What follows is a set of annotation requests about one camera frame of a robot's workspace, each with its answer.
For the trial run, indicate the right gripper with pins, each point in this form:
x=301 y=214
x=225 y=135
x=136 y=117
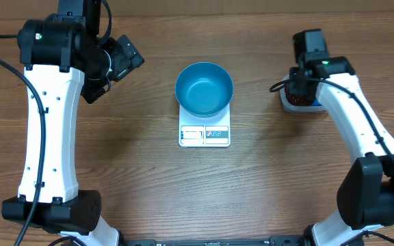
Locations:
x=297 y=89

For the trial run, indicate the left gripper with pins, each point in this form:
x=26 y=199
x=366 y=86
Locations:
x=126 y=65

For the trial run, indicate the blue plastic measuring scoop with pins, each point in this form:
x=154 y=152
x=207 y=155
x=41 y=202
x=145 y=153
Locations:
x=316 y=103

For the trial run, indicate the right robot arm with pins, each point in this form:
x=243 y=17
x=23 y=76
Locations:
x=365 y=199

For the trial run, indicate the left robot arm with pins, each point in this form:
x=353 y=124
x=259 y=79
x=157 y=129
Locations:
x=66 y=58

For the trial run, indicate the blue metal bowl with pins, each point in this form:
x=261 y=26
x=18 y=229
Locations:
x=204 y=89

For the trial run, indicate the white digital kitchen scale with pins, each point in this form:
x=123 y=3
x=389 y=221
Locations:
x=211 y=132

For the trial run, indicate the red adzuki beans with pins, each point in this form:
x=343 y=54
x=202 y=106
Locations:
x=299 y=95

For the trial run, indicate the clear plastic container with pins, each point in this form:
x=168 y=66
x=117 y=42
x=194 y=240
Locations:
x=298 y=109

